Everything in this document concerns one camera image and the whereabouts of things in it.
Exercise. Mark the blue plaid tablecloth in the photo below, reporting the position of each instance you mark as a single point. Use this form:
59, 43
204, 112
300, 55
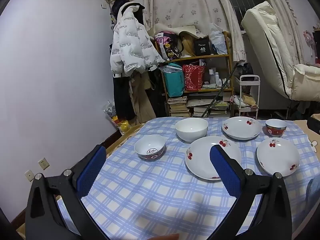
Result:
150, 192

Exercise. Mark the black hanging garment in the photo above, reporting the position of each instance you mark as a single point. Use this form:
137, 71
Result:
121, 97

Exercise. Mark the stack of worn books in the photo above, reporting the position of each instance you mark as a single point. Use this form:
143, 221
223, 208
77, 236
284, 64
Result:
178, 107

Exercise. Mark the wooden shelf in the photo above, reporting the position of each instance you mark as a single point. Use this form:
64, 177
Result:
200, 57

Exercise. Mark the black pole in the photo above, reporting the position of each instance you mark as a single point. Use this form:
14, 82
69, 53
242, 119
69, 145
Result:
220, 91

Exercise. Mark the beige hanging coat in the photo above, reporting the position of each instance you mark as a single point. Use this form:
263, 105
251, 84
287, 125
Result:
142, 100

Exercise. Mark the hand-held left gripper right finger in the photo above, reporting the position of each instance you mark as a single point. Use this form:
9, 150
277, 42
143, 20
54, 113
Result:
225, 172

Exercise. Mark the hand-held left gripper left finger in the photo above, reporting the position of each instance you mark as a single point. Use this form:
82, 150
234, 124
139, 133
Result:
91, 170

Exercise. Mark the white wall outlet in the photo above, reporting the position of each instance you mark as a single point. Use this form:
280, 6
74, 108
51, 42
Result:
43, 164
29, 175

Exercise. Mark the floral curtain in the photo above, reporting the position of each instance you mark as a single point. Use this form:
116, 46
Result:
287, 10
187, 2

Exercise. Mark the teal bag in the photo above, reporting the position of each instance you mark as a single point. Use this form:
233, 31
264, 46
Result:
173, 82

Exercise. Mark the small red green-rimmed bowl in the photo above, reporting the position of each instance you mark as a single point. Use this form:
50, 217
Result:
275, 131

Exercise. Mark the black backpack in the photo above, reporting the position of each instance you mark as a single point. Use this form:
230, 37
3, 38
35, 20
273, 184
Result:
246, 68

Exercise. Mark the large white cartoon bowl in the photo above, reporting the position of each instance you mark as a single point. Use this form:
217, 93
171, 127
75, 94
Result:
191, 133

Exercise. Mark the red patterned bag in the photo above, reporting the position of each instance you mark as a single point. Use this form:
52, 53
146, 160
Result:
193, 78

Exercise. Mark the white puffer jacket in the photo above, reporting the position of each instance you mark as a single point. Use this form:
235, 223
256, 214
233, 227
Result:
130, 50

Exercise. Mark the pink black printed bag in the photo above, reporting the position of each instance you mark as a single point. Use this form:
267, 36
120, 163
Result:
167, 45

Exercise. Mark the row of cosmetic bottles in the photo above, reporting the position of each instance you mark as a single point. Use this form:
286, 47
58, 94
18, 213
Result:
216, 77

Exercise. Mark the black paper bag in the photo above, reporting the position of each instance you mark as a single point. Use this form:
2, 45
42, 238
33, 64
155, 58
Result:
203, 47

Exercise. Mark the white recliner chair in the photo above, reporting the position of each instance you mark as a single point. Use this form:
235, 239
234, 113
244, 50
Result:
262, 42

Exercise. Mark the small red floral bowl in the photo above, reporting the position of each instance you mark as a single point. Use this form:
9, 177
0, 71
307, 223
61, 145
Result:
147, 143

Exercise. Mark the pink cartoon wall sticker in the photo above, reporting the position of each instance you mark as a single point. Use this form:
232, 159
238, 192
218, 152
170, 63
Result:
308, 37

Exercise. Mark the white rolling cart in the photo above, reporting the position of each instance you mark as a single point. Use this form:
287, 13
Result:
257, 95

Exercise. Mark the white cherry print plate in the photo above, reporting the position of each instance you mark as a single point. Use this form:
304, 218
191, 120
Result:
277, 157
200, 160
240, 131

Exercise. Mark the plastic bag with yellow items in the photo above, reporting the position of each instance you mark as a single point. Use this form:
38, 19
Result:
120, 125

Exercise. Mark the clear plastic bag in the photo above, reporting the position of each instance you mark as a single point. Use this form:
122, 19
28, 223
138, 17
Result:
217, 40

